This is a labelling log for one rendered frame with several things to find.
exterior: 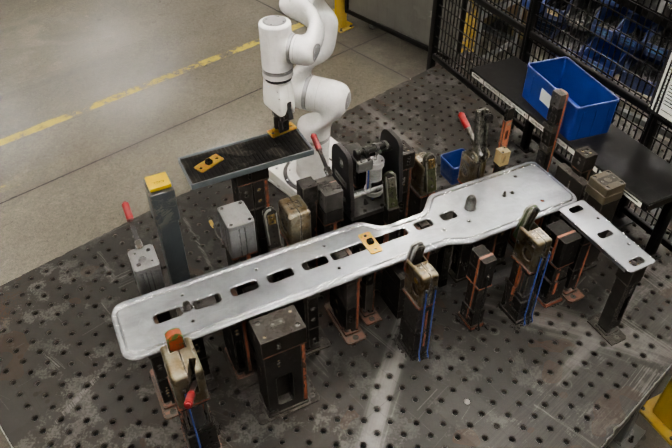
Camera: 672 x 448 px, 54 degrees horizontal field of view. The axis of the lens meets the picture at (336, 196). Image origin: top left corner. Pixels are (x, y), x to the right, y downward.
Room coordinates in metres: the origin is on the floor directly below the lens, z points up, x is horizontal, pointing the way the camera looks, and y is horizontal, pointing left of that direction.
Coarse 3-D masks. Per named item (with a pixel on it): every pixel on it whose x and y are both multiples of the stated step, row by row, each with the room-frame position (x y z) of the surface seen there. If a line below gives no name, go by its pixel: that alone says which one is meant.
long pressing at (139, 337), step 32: (448, 192) 1.54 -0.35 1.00; (480, 192) 1.54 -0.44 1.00; (544, 192) 1.54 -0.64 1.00; (352, 224) 1.39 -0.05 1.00; (448, 224) 1.39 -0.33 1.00; (480, 224) 1.39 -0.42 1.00; (512, 224) 1.40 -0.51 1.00; (256, 256) 1.26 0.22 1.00; (288, 256) 1.26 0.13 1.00; (320, 256) 1.26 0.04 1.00; (352, 256) 1.26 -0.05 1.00; (384, 256) 1.26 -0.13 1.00; (192, 288) 1.15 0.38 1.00; (224, 288) 1.15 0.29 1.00; (288, 288) 1.15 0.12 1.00; (320, 288) 1.15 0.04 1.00; (128, 320) 1.04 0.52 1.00; (224, 320) 1.04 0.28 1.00; (128, 352) 0.95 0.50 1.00
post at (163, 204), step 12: (156, 192) 1.37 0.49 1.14; (168, 192) 1.37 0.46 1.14; (156, 204) 1.36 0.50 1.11; (168, 204) 1.37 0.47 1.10; (156, 216) 1.35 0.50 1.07; (168, 216) 1.37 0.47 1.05; (168, 228) 1.37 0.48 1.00; (168, 240) 1.37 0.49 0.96; (180, 240) 1.38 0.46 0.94; (168, 252) 1.36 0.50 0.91; (180, 252) 1.38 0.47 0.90; (168, 264) 1.36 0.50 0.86; (180, 264) 1.38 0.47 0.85; (180, 276) 1.37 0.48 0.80
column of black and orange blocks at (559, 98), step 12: (552, 96) 1.80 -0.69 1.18; (564, 96) 1.78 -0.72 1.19; (552, 108) 1.80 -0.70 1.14; (564, 108) 1.79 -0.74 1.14; (552, 120) 1.78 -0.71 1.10; (552, 132) 1.78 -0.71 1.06; (540, 144) 1.81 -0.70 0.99; (552, 144) 1.78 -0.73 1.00; (540, 156) 1.79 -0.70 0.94; (552, 156) 1.79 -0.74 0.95
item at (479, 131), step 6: (486, 108) 1.67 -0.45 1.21; (480, 114) 1.65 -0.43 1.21; (486, 114) 1.64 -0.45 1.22; (480, 120) 1.65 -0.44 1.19; (486, 120) 1.63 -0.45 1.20; (480, 126) 1.65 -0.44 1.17; (486, 126) 1.66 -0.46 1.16; (474, 132) 1.66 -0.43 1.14; (480, 132) 1.64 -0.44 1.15; (486, 132) 1.65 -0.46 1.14; (474, 138) 1.65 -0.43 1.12; (480, 138) 1.65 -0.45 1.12; (486, 138) 1.65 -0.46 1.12; (474, 144) 1.65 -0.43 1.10; (480, 144) 1.65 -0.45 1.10; (486, 144) 1.65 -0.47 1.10; (474, 150) 1.65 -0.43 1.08; (486, 150) 1.65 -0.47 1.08; (486, 156) 1.64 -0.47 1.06
